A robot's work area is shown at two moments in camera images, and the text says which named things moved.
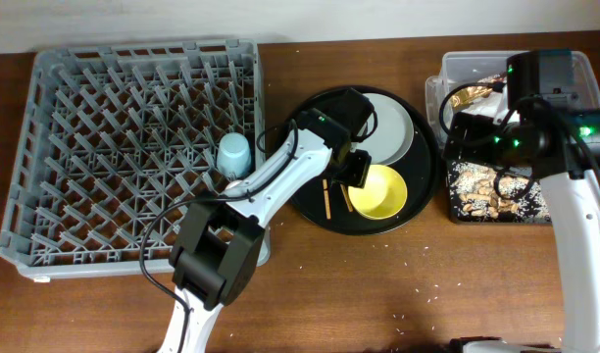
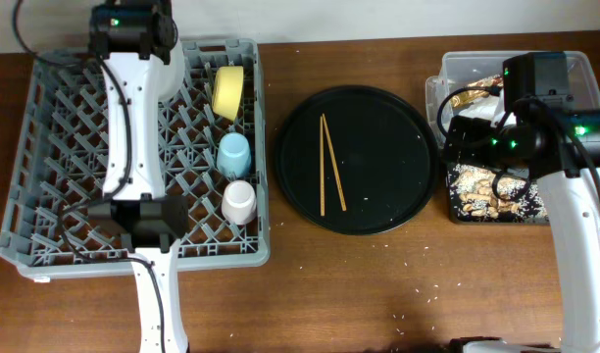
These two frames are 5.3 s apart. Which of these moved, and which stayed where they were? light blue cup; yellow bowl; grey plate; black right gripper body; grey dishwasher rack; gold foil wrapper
Moved: yellow bowl; grey plate
Stayed: grey dishwasher rack; light blue cup; gold foil wrapper; black right gripper body
